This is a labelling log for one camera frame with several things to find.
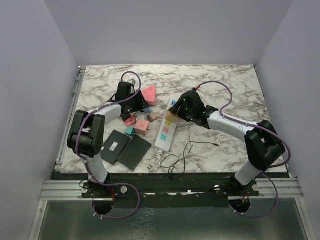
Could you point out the light blue plug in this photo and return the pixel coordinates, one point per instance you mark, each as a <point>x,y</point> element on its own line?
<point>147,110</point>

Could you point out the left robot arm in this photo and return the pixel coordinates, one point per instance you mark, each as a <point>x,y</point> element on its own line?
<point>86,134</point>

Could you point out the black flat box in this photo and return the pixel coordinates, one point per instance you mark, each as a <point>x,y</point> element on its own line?
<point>134,152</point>
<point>113,146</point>

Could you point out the pink cube socket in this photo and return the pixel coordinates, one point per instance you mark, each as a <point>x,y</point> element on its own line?
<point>141,127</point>

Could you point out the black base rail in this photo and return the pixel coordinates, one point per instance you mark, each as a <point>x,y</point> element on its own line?
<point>156,190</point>

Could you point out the orange tan plug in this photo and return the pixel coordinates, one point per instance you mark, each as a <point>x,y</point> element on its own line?
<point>171,117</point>

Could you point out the pink triangular power strip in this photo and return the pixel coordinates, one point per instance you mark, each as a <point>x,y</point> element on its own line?
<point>149,95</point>

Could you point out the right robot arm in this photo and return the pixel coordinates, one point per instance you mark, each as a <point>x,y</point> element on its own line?
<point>262,145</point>

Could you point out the right black flat box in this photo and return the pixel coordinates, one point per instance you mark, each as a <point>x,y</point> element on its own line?
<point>134,152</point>

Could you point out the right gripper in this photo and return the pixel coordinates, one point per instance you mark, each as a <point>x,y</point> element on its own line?
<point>178,109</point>

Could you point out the pink square plug adapter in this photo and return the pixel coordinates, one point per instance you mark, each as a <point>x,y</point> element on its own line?
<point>130,122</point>

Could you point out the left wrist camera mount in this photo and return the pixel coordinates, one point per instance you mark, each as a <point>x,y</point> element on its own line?
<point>132,81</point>

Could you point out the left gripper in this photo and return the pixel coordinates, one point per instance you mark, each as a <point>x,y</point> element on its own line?
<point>141,104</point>

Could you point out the white power strip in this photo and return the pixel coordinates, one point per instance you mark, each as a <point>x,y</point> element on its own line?
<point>167,130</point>

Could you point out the left black flat box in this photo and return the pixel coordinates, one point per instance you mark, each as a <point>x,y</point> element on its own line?
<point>113,146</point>

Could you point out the beige pink USB charger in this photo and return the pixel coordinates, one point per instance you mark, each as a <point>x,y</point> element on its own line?
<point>151,117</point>

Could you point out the teal charger plug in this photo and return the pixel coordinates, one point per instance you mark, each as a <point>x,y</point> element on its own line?
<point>130,131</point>

